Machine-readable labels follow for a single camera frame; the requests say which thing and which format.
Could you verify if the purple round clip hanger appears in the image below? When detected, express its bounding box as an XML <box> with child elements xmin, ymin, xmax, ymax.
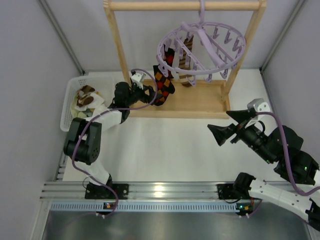
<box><xmin>156</xmin><ymin>0</ymin><xmax>247</xmax><ymax>86</ymax></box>

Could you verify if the pale green sock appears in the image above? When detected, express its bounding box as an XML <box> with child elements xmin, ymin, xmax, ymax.
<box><xmin>69</xmin><ymin>96</ymin><xmax>87</xmax><ymax>119</ymax></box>

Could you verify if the aluminium mounting rail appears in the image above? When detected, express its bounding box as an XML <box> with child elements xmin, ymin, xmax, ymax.
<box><xmin>40</xmin><ymin>181</ymin><xmax>232</xmax><ymax>201</ymax></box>

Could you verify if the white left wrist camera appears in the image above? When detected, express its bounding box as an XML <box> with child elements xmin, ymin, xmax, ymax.
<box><xmin>130</xmin><ymin>71</ymin><xmax>146</xmax><ymax>90</ymax></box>

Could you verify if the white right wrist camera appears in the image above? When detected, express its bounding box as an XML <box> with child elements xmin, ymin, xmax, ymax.
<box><xmin>246</xmin><ymin>98</ymin><xmax>271</xmax><ymax>127</ymax></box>

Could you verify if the white slotted cable duct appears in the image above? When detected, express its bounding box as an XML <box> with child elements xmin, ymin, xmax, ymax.
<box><xmin>50</xmin><ymin>201</ymin><xmax>249</xmax><ymax>213</ymax></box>

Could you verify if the red black argyle sock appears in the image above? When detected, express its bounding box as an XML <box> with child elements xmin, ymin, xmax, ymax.
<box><xmin>153</xmin><ymin>65</ymin><xmax>175</xmax><ymax>106</ymax></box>

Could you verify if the white plastic basket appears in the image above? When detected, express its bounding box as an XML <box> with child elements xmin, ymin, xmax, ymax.
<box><xmin>60</xmin><ymin>74</ymin><xmax>118</xmax><ymax>132</ymax></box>

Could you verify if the grey sock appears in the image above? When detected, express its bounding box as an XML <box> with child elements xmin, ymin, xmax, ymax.
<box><xmin>83</xmin><ymin>109</ymin><xmax>93</xmax><ymax>118</ymax></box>

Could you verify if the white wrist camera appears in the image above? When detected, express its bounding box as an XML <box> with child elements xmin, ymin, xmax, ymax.
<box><xmin>246</xmin><ymin>98</ymin><xmax>271</xmax><ymax>127</ymax></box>
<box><xmin>130</xmin><ymin>71</ymin><xmax>146</xmax><ymax>90</ymax></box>

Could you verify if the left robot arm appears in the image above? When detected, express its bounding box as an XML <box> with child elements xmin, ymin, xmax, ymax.
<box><xmin>63</xmin><ymin>82</ymin><xmax>158</xmax><ymax>199</ymax></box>

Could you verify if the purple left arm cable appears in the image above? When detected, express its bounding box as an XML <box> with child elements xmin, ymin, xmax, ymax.
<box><xmin>71</xmin><ymin>68</ymin><xmax>159</xmax><ymax>211</ymax></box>

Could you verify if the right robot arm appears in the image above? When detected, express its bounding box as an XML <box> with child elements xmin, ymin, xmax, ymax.
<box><xmin>207</xmin><ymin>109</ymin><xmax>320</xmax><ymax>230</ymax></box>

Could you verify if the brown striped sock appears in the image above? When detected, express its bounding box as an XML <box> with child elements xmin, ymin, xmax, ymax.
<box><xmin>178</xmin><ymin>36</ymin><xmax>194</xmax><ymax>88</ymax></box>
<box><xmin>76</xmin><ymin>85</ymin><xmax>96</xmax><ymax>107</ymax></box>

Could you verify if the wooden hanger rack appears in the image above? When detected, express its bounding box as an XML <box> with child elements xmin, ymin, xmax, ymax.
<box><xmin>103</xmin><ymin>0</ymin><xmax>267</xmax><ymax>119</ymax></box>

